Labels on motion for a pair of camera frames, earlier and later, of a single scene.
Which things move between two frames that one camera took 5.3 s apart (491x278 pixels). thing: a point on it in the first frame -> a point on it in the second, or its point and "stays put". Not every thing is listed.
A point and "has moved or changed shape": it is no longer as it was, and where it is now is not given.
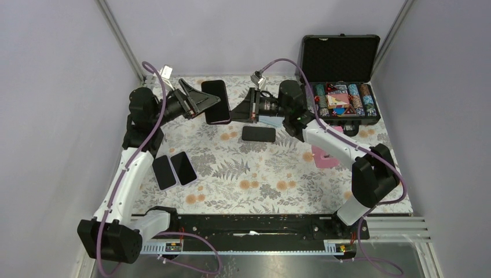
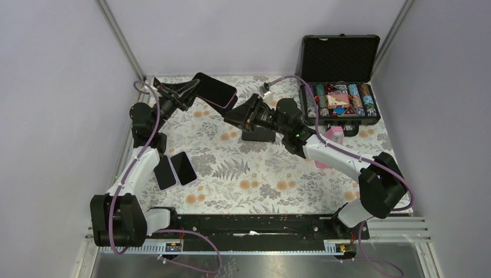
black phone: (260, 134) stays put
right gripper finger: (241, 112) stays put
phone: (220, 113) has moved or changed shape
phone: (183, 168) stays put
